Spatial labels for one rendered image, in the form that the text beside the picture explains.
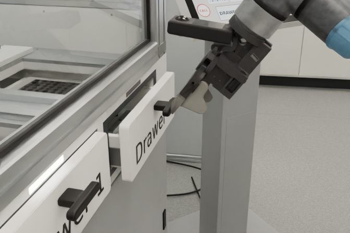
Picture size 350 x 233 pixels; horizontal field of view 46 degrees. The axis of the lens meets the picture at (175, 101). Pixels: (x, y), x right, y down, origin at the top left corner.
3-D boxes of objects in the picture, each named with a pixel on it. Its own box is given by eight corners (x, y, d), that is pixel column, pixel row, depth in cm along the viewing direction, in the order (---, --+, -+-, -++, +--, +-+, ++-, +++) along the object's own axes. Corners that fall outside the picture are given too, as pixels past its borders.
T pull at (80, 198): (101, 188, 55) (100, 180, 55) (74, 224, 48) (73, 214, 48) (76, 184, 56) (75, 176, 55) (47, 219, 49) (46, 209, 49)
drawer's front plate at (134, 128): (174, 115, 96) (174, 70, 92) (131, 183, 70) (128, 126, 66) (167, 114, 96) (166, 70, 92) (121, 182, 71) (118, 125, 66)
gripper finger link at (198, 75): (184, 101, 72) (215, 62, 69) (177, 95, 72) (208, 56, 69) (188, 94, 76) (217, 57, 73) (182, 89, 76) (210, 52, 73)
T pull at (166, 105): (178, 103, 83) (178, 96, 82) (167, 118, 76) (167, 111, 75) (161, 101, 83) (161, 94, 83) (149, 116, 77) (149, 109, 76)
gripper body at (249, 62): (226, 103, 72) (272, 51, 66) (187, 73, 71) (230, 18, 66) (232, 88, 78) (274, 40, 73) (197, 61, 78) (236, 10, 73)
